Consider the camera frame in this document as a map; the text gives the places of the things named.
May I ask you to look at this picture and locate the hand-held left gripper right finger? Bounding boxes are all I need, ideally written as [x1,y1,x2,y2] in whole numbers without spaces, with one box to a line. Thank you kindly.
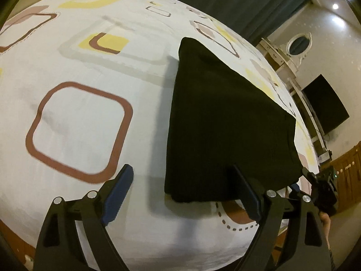
[227,164,332,271]

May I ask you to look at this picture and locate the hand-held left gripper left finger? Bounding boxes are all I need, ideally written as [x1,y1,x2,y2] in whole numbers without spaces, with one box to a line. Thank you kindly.
[34,164,134,271]

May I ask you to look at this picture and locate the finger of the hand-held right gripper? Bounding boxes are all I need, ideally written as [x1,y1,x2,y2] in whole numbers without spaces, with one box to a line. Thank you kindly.
[301,167,317,185]

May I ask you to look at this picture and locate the black pants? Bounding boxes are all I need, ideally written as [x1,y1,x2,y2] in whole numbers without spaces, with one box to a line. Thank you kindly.
[164,36,303,203]

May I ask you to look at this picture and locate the brown wooden cabinet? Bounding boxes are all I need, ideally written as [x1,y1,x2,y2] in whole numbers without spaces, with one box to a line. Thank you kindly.
[329,140,361,213]

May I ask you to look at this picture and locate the black television screen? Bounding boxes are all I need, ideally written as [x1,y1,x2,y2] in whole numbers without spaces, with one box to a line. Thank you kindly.
[301,74,350,136]

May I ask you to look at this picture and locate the patterned white bed sheet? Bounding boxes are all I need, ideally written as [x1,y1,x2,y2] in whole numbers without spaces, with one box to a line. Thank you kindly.
[0,0,320,271]

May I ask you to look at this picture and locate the white dressing table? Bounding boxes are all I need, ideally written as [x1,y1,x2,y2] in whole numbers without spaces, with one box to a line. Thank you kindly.
[259,37,333,164]

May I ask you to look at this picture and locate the oval white-framed mirror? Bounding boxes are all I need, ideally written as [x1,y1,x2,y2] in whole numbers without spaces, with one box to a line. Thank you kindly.
[286,32,313,65]

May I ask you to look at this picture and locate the dark green curtain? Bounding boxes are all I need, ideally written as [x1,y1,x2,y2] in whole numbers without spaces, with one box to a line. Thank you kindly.
[147,0,315,47]

